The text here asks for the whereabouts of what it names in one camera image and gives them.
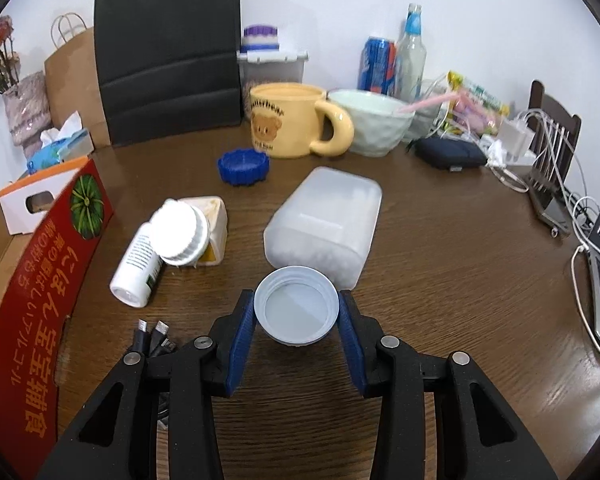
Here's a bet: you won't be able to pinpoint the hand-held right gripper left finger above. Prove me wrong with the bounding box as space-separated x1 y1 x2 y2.
45 289 258 480

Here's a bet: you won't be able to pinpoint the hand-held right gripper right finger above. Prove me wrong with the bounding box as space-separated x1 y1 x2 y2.
337 291 561 480

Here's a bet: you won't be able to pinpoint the white plastic lid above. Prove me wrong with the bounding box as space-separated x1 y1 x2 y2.
253 266 341 347

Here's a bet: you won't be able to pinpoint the braided cable bundle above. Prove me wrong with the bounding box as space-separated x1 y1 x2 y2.
132 317 181 361

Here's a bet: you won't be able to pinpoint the white plastic bottle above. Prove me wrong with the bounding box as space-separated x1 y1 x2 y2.
109 220 165 307

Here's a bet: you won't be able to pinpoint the translucent plastic container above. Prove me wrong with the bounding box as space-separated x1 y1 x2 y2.
263 166 384 291

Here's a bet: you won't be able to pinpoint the orange cardboard box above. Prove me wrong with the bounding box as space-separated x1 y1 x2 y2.
0 156 115 466

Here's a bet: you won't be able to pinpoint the blue plastic lid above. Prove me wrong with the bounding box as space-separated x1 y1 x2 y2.
216 148 272 187

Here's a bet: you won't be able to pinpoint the dark blue pouch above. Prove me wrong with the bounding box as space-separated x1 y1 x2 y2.
414 137 488 171

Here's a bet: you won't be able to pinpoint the pale green bowl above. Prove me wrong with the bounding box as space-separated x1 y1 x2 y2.
327 88 416 157

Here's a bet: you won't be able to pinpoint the yellow bear mug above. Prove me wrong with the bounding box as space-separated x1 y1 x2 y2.
249 82 355 159

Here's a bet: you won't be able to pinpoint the pink straw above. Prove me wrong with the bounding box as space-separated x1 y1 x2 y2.
397 91 461 113

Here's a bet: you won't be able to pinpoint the pink packet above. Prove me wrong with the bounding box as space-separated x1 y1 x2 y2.
450 100 501 136

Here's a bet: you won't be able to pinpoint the white charger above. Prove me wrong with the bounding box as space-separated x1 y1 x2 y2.
495 117 536 158

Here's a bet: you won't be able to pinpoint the blue tissue pack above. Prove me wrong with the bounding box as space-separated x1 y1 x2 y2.
26 110 95 173

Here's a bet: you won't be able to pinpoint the clear food container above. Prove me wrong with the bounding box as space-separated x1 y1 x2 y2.
236 50 309 93

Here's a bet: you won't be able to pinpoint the blue drink can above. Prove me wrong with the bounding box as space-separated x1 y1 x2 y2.
357 36 397 95

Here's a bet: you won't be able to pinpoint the yellow green snack packet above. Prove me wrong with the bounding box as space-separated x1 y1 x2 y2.
446 71 511 121

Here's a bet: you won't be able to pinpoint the clear glass bottle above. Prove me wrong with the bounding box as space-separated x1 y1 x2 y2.
394 3 427 103

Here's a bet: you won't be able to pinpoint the black paper bag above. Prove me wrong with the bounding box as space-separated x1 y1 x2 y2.
94 0 243 148

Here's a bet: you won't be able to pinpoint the dark wooden chair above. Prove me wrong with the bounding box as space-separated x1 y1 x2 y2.
527 79 583 211

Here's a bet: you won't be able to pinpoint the brown paper bag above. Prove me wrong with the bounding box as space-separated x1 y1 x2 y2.
43 12 112 147

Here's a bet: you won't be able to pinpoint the purple white jar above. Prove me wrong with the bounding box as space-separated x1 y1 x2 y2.
241 24 281 53

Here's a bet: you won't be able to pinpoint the pink ceramic vase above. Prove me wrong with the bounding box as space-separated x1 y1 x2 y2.
2 71 53 161

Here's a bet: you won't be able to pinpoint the white charging cables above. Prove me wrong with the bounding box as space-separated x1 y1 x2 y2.
420 75 600 361

